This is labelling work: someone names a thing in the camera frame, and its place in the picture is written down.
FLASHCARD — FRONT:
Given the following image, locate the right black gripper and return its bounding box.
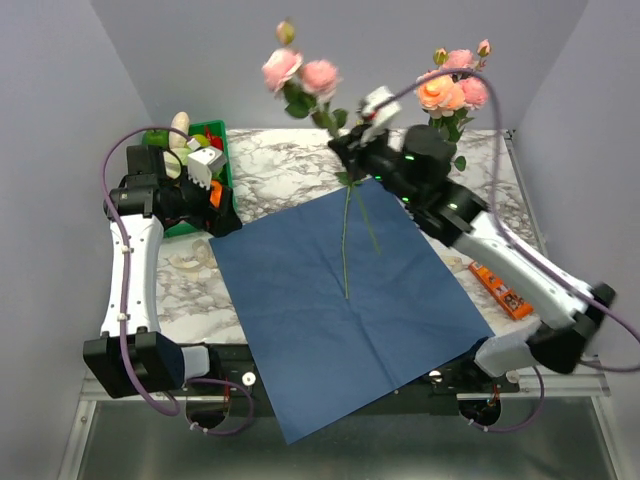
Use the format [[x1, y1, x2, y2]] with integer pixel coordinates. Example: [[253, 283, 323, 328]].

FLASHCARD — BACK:
[[327, 119, 418, 209]]

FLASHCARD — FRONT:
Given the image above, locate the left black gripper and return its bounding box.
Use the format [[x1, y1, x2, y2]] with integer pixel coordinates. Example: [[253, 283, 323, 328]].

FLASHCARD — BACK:
[[166, 166, 244, 237]]

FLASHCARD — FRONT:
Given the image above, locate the cream ribbon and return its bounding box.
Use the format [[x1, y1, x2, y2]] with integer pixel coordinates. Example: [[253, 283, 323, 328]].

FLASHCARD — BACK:
[[168, 240, 217, 274]]

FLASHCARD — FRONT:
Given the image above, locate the pink flower stem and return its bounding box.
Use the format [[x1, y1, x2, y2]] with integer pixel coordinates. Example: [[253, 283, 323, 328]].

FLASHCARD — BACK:
[[261, 17, 381, 299], [442, 38, 494, 131], [416, 48, 474, 145]]

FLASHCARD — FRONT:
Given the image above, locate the blue wrapping paper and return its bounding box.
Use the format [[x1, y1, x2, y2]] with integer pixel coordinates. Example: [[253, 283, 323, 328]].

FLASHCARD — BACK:
[[211, 180, 491, 443]]

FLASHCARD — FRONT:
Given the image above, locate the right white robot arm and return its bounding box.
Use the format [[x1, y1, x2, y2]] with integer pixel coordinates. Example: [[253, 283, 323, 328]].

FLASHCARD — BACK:
[[328, 125, 616, 392]]

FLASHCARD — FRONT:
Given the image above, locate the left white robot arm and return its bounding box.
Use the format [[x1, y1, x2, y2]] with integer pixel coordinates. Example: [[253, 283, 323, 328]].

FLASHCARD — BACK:
[[83, 145, 242, 399]]

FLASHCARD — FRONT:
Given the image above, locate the orange fruit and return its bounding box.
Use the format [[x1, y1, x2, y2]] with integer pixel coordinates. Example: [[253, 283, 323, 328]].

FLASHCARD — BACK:
[[209, 180, 224, 208]]

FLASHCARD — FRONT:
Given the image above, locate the green plastic basket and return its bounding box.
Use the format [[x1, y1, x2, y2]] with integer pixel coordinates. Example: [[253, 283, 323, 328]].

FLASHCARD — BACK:
[[165, 120, 233, 238]]

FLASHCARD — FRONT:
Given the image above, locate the green lettuce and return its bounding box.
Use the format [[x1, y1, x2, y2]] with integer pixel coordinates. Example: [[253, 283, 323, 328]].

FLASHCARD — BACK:
[[163, 148, 192, 179]]

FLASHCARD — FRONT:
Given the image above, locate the red chili pepper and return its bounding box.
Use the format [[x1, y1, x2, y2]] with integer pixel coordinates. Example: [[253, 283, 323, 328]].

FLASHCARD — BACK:
[[204, 126, 224, 151]]

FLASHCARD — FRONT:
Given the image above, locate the lime green fruit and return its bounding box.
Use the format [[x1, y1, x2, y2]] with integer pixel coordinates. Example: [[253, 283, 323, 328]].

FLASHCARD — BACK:
[[193, 134, 211, 147]]

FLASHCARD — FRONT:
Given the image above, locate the white radish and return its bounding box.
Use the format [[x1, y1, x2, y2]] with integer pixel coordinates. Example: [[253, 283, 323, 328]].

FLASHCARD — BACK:
[[168, 111, 190, 149]]

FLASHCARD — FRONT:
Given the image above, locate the orange snack packet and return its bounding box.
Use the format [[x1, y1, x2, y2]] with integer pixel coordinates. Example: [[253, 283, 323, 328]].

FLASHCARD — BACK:
[[468, 262, 534, 321]]

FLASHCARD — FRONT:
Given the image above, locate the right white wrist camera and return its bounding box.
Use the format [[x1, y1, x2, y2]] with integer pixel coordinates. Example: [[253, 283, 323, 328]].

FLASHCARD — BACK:
[[359, 86, 401, 146]]

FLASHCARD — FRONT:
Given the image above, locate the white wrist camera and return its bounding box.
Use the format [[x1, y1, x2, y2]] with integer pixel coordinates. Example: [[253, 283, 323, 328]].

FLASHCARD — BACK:
[[359, 86, 401, 146], [187, 146, 228, 190]]

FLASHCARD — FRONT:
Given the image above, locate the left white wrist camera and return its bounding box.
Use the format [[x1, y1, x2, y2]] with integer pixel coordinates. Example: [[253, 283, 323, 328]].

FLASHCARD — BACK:
[[187, 146, 228, 190]]

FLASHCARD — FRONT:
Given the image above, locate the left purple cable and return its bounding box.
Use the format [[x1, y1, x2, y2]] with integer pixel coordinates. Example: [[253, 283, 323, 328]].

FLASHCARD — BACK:
[[101, 126, 256, 436]]

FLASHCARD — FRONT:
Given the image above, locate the purple cable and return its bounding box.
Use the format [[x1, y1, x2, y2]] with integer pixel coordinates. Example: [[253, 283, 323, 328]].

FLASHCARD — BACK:
[[359, 68, 640, 434], [101, 126, 256, 436]]

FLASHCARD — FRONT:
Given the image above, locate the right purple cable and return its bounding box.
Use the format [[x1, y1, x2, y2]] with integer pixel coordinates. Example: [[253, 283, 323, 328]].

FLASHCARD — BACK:
[[359, 68, 640, 434]]

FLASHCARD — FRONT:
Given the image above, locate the aluminium frame bar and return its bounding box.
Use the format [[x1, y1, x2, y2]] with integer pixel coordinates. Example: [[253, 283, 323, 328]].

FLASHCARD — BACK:
[[80, 366, 611, 401]]

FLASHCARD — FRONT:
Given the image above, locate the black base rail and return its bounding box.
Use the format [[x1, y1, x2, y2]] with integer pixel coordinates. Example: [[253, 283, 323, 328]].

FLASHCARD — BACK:
[[178, 344, 521, 425]]

